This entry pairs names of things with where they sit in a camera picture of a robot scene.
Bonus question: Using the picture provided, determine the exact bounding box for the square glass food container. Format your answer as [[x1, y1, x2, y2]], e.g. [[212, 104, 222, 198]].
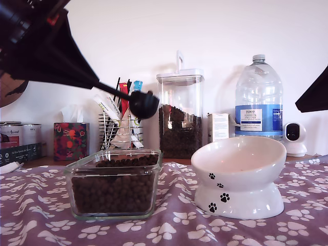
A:
[[63, 150, 162, 220]]

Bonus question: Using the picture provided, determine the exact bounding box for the purple paw print cloth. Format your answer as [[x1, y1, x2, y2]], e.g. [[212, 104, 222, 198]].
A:
[[0, 153, 328, 246]]

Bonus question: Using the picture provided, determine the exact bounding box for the plain white sachet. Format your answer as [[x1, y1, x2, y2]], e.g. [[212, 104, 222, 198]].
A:
[[127, 92, 144, 149]]

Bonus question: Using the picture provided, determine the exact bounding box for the beige paper sachet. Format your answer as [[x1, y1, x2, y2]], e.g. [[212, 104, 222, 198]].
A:
[[111, 114, 134, 149]]

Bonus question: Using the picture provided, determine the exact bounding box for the silver tin plain label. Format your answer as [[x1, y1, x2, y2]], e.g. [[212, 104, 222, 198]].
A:
[[23, 123, 42, 146]]

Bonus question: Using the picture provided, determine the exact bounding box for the round brown map board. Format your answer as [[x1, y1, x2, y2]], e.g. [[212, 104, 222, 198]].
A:
[[0, 74, 29, 109]]

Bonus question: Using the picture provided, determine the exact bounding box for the white tissue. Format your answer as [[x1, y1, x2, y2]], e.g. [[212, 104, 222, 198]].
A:
[[60, 104, 84, 124]]

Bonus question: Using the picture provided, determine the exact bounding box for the white paw print cat bowl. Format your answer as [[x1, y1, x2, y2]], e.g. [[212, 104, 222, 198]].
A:
[[191, 136, 288, 220]]

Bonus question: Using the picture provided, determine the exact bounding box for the floral tissue box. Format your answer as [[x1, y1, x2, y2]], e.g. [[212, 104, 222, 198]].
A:
[[53, 122, 90, 162]]

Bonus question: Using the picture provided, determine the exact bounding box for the brown cat kibble pile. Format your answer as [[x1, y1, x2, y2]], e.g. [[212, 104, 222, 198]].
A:
[[158, 104, 202, 159], [71, 153, 159, 215]]

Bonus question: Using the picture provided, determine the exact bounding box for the chrome wire holder basket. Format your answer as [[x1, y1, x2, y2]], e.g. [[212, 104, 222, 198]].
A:
[[98, 112, 144, 151]]

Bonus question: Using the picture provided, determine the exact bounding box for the white dish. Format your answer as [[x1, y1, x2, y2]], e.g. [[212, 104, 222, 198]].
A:
[[0, 161, 24, 175]]

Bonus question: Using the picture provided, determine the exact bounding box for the white sachet green print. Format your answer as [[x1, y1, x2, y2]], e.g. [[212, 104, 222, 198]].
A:
[[99, 88, 121, 120], [92, 94, 116, 121]]

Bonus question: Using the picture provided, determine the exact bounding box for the dark printed carton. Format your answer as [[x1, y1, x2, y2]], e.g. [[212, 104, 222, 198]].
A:
[[0, 142, 43, 167]]

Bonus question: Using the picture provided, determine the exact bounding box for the tall clear white-lidded jar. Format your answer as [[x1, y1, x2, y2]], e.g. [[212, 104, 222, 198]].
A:
[[156, 50, 205, 159]]

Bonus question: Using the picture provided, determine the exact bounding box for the large clear water bottle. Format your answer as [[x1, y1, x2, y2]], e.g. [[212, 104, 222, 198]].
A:
[[234, 54, 284, 143]]

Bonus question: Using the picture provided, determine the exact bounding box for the small white round camera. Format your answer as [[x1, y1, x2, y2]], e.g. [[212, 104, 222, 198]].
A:
[[282, 122, 308, 157]]

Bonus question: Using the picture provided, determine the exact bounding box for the red stick sachet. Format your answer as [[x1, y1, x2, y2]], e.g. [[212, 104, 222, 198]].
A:
[[119, 82, 130, 117]]

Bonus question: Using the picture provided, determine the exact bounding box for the black plastic measuring scoop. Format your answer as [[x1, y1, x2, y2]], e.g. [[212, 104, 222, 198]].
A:
[[98, 81, 160, 120]]

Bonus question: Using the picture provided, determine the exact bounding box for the silver tin red label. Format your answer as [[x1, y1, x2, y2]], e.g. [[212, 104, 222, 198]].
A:
[[0, 121, 25, 150]]

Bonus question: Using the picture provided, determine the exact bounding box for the small white printed carton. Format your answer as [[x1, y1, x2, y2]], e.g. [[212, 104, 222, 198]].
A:
[[207, 113, 231, 144]]

